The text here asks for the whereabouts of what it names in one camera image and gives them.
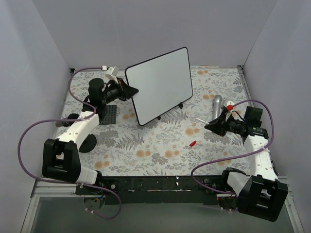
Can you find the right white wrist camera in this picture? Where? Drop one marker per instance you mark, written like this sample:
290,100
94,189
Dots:
228,105

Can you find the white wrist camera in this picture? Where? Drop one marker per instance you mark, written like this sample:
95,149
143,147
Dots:
228,105
110,72

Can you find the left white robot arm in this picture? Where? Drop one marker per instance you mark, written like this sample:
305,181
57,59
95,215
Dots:
61,159

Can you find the white board with black frame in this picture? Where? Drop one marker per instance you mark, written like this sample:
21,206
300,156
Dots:
163,83

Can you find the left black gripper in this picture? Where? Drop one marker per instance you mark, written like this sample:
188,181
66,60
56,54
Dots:
122,89

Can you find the dark grey studded baseplate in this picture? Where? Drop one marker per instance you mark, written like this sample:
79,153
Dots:
110,116

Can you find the silver microphone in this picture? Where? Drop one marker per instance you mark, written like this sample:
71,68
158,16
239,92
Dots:
216,106

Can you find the floral patterned table mat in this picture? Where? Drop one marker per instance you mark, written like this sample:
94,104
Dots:
162,147

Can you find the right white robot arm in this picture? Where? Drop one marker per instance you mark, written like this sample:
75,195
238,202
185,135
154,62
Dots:
260,194

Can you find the black front mounting rail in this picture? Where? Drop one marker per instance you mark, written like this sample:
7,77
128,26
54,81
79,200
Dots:
164,189

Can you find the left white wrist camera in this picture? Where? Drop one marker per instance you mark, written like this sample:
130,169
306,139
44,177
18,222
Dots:
110,72

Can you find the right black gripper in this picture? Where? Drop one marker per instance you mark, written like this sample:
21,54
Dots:
224,124

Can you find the black microphone with red ring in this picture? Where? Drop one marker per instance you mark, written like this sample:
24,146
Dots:
67,123

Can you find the white marker pen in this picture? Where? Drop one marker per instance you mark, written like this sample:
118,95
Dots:
202,121

